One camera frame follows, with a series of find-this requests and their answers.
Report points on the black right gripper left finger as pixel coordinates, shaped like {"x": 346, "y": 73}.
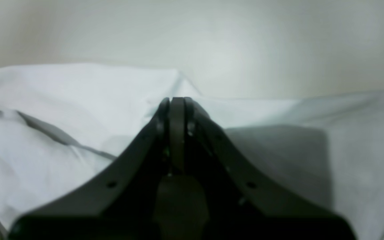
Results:
{"x": 118, "y": 203}

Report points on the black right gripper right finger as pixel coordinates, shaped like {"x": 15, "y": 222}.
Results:
{"x": 243, "y": 203}

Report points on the white t-shirt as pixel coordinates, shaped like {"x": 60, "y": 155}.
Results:
{"x": 60, "y": 125}

